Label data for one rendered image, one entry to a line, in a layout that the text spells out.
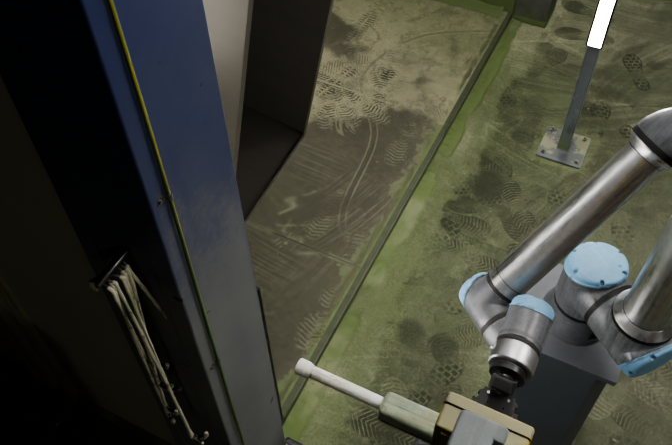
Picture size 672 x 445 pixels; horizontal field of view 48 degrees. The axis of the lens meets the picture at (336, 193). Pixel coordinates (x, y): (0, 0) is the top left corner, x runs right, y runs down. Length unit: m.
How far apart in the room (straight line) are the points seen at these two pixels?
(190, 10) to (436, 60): 2.94
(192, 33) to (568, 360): 1.51
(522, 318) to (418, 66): 2.36
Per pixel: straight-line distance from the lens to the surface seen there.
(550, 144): 3.52
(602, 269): 2.00
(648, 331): 1.91
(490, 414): 1.04
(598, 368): 2.17
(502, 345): 1.53
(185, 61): 0.94
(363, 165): 3.28
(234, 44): 1.78
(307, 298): 2.88
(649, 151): 1.58
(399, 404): 1.41
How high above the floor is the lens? 2.49
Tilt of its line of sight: 50 degrees down
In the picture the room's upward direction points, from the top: 2 degrees counter-clockwise
